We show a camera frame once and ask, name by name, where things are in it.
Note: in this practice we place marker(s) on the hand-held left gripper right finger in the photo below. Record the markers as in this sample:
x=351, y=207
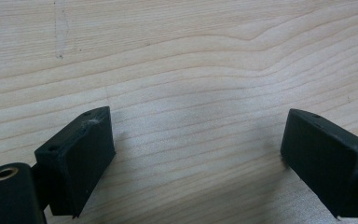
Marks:
x=326, y=158

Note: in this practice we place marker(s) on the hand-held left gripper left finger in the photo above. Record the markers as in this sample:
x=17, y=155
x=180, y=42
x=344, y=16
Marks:
x=80, y=161

